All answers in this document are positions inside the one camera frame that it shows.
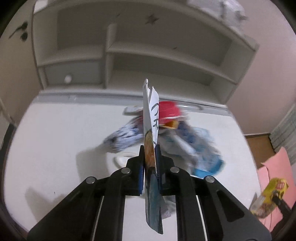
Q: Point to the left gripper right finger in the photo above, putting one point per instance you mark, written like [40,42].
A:
[205,209]

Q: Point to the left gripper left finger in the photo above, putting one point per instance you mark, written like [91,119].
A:
[94,210]

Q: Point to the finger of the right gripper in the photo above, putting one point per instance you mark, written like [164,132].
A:
[282,206]

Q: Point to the yellow snack bag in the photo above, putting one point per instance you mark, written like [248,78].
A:
[263,205]

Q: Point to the blue white wrapper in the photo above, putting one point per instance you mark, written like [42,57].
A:
[195,147]

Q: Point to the light blue sock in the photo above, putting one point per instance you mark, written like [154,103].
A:
[128,135]

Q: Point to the printed wrapper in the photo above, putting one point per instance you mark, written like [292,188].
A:
[155,207]

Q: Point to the red round lid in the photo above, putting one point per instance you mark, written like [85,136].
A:
[168,111]

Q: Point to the white door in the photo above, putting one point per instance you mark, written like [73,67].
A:
[20,83]

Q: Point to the grey drawer white knob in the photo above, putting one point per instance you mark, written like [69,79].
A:
[78,72]

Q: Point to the white desk hutch shelf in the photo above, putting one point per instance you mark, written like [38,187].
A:
[186,49]

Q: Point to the black door handle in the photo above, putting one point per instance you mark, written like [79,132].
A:
[23,29]

